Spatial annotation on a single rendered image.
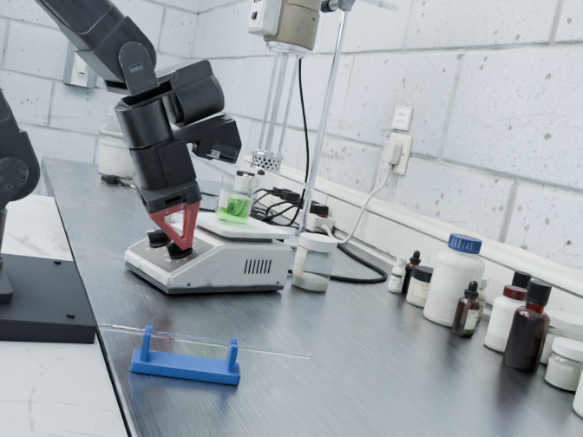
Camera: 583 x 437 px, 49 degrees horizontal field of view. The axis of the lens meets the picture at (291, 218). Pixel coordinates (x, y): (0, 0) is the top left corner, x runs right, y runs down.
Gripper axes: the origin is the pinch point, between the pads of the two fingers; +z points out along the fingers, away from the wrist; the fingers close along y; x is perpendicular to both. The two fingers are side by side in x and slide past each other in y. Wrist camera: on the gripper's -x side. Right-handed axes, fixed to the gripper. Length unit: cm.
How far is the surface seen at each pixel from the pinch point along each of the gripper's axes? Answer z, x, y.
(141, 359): -3.9, 10.1, -26.9
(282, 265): 9.4, -12.3, 0.0
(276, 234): 4.6, -12.7, 0.7
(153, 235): 0.1, 3.1, 5.3
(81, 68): 16, -9, 233
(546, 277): 20, -47, -14
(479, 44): -4, -67, 24
